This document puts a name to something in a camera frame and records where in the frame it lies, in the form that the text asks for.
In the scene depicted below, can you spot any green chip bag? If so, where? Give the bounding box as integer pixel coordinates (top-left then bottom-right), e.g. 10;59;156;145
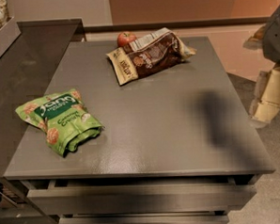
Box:
16;89;103;156

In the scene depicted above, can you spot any grey lower drawer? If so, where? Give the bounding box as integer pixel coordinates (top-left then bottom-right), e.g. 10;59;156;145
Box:
59;213;229;224

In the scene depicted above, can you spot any grey upper drawer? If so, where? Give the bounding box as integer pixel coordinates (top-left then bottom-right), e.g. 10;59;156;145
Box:
27;176;257;215

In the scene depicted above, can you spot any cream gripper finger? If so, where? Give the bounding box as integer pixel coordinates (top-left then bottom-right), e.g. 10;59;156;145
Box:
249;99;280;129
254;65;280;105

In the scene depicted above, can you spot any dark side counter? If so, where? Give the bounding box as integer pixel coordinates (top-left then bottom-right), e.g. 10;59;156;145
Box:
0;18;85;224

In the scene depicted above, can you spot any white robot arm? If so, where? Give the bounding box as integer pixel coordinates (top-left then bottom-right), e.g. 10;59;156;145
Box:
247;5;280;129

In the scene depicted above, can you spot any grey drawer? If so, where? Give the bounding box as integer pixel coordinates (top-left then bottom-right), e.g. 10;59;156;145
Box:
59;213;229;224
27;176;257;215

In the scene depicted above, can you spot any brown chip bag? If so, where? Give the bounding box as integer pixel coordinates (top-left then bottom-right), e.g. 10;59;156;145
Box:
107;27;196;86

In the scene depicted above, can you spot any red apple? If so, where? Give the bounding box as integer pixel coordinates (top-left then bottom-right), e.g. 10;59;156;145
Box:
117;31;137;47

